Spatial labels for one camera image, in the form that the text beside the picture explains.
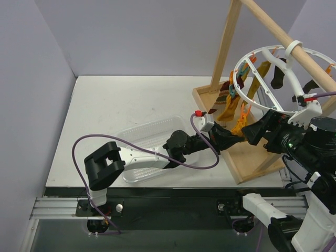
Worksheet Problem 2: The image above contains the white round sock hanger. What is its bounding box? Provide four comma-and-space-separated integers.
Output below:
233, 40, 335, 115

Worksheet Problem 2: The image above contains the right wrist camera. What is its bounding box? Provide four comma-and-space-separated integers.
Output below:
287, 93, 322, 129

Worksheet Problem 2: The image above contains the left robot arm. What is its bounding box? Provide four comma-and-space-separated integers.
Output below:
84, 123, 244, 216

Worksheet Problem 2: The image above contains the black sock right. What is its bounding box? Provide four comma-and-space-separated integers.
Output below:
292, 80, 319, 106

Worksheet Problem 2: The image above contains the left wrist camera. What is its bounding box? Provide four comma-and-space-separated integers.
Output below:
195, 110, 215, 132

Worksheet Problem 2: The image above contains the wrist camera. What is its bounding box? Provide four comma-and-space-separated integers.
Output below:
287, 93, 322, 129
195, 110, 215, 132

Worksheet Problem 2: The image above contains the wooden drying rack frame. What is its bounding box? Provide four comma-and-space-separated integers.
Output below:
193, 1, 335, 184

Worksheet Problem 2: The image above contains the mustard sock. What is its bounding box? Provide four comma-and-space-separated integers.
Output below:
217, 95, 240, 122
231, 117, 247, 137

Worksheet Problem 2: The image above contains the black sock left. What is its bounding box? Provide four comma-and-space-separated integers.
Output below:
270, 66, 285, 89

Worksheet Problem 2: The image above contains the teal clothespin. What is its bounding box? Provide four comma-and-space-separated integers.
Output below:
228, 84, 236, 98

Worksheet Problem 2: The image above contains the maroon striped sock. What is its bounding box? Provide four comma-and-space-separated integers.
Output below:
208, 80, 230, 114

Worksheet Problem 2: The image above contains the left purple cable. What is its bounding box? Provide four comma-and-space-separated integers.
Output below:
72, 111, 223, 200

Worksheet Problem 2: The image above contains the black sock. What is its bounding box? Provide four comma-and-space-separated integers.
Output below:
292, 80, 319, 106
270, 66, 285, 89

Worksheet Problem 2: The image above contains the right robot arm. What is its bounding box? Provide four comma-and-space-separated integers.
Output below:
233, 110, 335, 251

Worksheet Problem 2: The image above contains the white plastic basket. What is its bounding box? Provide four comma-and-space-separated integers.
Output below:
115, 114, 200, 184

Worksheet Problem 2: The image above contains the orange clothespin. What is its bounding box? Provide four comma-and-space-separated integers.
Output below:
240, 103, 251, 119

